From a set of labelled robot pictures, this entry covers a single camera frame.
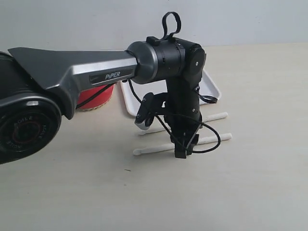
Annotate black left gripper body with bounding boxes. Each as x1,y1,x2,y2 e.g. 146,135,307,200
166,76,202,144

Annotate white plastic tray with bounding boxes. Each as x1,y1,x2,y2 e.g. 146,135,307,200
120,70,221,116

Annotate red small drum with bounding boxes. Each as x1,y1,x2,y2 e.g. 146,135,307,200
76,84,114,111

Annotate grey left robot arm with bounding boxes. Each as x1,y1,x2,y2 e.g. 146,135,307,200
0,36,206,164

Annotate white drumstick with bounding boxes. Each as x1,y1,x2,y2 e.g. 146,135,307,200
138,112,228,135
133,133,232,156

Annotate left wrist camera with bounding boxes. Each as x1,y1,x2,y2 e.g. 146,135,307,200
134,92,154,130

